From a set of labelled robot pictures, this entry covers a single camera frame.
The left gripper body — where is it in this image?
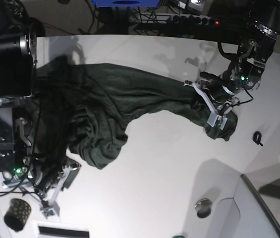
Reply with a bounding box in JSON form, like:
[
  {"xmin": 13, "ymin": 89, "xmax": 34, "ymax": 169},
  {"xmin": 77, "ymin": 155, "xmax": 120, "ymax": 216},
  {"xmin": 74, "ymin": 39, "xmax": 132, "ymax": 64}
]
[{"xmin": 184, "ymin": 71, "xmax": 241, "ymax": 107}]

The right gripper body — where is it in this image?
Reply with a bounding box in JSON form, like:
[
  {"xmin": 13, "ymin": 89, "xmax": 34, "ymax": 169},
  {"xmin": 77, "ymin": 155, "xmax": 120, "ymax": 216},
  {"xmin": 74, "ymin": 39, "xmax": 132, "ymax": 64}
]
[{"xmin": 18, "ymin": 161, "xmax": 81, "ymax": 201}]

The dark green t-shirt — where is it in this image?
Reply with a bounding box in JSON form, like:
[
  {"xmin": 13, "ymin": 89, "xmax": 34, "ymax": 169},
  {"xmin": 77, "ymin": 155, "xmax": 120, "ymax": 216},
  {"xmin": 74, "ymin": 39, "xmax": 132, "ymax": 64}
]
[{"xmin": 28, "ymin": 56, "xmax": 238, "ymax": 189}]

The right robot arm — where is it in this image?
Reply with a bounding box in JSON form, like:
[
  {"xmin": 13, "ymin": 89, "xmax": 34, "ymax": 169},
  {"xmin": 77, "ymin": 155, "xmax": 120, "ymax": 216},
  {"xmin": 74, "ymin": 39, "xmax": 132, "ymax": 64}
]
[{"xmin": 0, "ymin": 0, "xmax": 78, "ymax": 200}]

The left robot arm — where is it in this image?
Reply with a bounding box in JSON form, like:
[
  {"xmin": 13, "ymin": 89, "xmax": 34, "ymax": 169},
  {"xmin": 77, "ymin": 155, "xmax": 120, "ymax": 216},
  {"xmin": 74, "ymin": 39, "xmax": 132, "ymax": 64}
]
[{"xmin": 39, "ymin": 16, "xmax": 280, "ymax": 187}]

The black patterned cup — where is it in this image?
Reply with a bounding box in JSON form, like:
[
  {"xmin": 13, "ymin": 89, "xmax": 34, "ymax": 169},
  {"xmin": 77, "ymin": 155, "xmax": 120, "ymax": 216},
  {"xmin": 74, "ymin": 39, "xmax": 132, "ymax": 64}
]
[{"xmin": 3, "ymin": 198, "xmax": 32, "ymax": 232}]

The small black clip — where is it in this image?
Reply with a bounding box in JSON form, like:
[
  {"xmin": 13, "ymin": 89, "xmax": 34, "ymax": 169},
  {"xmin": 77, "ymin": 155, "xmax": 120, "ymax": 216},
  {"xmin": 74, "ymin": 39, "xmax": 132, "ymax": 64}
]
[{"xmin": 252, "ymin": 131, "xmax": 263, "ymax": 146}]

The round metal table grommet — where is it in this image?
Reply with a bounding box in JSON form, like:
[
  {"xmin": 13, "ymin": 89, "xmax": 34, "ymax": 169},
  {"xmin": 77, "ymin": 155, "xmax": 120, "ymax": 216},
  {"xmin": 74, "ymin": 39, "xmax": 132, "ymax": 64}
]
[{"xmin": 195, "ymin": 198, "xmax": 212, "ymax": 219}]

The white power strip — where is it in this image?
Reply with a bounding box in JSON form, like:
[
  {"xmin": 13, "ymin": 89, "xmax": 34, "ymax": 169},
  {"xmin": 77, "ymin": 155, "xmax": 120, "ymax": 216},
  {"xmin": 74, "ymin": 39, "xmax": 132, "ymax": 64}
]
[{"xmin": 129, "ymin": 12, "xmax": 220, "ymax": 26}]

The small green object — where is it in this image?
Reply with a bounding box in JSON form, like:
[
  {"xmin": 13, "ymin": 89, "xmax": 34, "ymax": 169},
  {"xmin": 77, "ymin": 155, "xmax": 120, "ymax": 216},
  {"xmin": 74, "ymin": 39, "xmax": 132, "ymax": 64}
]
[{"xmin": 172, "ymin": 235, "xmax": 186, "ymax": 238}]

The blue bin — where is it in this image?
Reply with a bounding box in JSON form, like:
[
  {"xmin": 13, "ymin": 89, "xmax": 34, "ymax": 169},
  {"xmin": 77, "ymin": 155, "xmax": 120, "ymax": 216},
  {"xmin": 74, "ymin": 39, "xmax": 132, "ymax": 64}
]
[{"xmin": 92, "ymin": 0, "xmax": 159, "ymax": 7}]

